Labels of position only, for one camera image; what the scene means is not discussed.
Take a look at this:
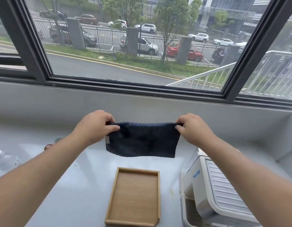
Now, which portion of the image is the grey concrete fence pillar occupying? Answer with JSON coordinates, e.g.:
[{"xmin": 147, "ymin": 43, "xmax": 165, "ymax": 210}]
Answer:
[
  {"xmin": 176, "ymin": 37, "xmax": 193, "ymax": 65},
  {"xmin": 66, "ymin": 17, "xmax": 86, "ymax": 50},
  {"xmin": 126, "ymin": 27, "xmax": 139, "ymax": 56},
  {"xmin": 227, "ymin": 44, "xmax": 242, "ymax": 67}
]

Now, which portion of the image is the person's right hand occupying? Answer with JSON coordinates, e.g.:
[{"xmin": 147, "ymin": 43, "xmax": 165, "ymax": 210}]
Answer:
[{"xmin": 175, "ymin": 113, "xmax": 218, "ymax": 146}]

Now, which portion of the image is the green street tree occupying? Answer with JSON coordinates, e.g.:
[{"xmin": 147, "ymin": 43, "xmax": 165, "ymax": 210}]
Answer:
[
  {"xmin": 101, "ymin": 0, "xmax": 147, "ymax": 29},
  {"xmin": 211, "ymin": 10, "xmax": 234, "ymax": 32},
  {"xmin": 154, "ymin": 0, "xmax": 203, "ymax": 63},
  {"xmin": 36, "ymin": 0, "xmax": 67, "ymax": 46}
]

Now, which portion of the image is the person's right forearm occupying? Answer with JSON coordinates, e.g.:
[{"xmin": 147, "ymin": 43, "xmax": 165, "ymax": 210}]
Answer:
[{"xmin": 196, "ymin": 135, "xmax": 292, "ymax": 227}]

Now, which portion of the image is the group of parked cars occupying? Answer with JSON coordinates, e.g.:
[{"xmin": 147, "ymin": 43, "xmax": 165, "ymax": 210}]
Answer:
[{"xmin": 39, "ymin": 9, "xmax": 248, "ymax": 64}]

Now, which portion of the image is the dark window frame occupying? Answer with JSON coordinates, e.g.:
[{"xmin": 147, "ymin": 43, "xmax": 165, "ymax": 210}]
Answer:
[{"xmin": 0, "ymin": 0, "xmax": 292, "ymax": 108}]

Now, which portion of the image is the clear plastic bottle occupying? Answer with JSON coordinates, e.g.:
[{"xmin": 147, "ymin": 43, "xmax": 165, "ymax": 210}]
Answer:
[{"xmin": 0, "ymin": 149, "xmax": 21, "ymax": 172}]

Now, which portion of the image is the wooden tray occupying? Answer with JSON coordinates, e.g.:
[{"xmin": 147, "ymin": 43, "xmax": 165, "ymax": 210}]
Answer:
[{"xmin": 104, "ymin": 167, "xmax": 161, "ymax": 227}]

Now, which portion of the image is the white plastic storage box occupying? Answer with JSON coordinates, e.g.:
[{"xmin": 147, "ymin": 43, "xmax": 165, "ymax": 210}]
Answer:
[{"xmin": 179, "ymin": 147, "xmax": 263, "ymax": 227}]

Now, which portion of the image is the person's left forearm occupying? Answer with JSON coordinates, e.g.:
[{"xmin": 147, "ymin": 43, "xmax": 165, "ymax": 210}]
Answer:
[{"xmin": 0, "ymin": 130, "xmax": 90, "ymax": 227}]

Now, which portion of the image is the grey glass building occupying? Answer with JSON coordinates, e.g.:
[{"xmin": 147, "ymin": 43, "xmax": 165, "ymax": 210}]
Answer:
[{"xmin": 189, "ymin": 0, "xmax": 279, "ymax": 34}]

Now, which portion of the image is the black metal fence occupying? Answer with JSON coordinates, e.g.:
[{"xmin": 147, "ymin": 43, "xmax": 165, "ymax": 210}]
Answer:
[{"xmin": 33, "ymin": 18, "xmax": 230, "ymax": 64}]

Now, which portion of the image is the dark blue knitted cloth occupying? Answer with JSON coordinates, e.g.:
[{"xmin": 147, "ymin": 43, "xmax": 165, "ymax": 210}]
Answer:
[{"xmin": 105, "ymin": 122, "xmax": 184, "ymax": 159}]

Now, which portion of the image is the white metal railing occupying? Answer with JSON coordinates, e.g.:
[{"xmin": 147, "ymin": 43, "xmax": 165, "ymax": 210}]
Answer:
[{"xmin": 166, "ymin": 50, "xmax": 292, "ymax": 101}]

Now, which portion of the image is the person's left hand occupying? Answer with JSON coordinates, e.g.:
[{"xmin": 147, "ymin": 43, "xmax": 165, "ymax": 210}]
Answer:
[{"xmin": 75, "ymin": 110, "xmax": 121, "ymax": 146}]

